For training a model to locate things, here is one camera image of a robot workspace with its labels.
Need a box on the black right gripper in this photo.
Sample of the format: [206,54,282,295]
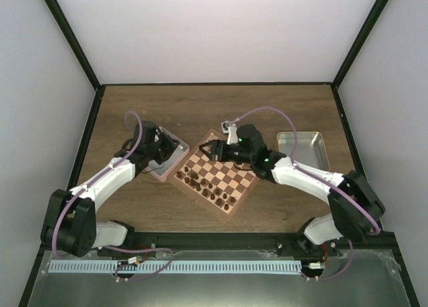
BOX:
[199,140,254,165]

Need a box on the pink metal tin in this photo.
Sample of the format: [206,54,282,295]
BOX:
[145,127,190,182]

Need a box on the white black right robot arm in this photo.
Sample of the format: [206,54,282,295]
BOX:
[199,124,385,255]

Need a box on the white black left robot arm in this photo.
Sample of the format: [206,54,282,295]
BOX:
[40,121,189,258]

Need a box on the wooden chess board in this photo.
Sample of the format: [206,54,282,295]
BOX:
[168,129,259,221]

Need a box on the yellow bear tin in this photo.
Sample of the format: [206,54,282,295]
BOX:
[276,131,330,171]

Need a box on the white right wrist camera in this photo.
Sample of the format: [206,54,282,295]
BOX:
[221,121,238,144]

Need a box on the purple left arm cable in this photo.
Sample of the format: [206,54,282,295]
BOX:
[51,110,175,283]

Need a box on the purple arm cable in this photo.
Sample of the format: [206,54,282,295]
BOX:
[233,106,382,283]
[51,110,175,283]

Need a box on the black aluminium frame rail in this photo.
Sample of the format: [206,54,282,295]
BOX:
[42,231,397,254]

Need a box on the light blue slotted cable duct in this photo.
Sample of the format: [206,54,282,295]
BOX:
[48,260,302,275]

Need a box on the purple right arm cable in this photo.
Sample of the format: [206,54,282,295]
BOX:
[233,106,382,283]

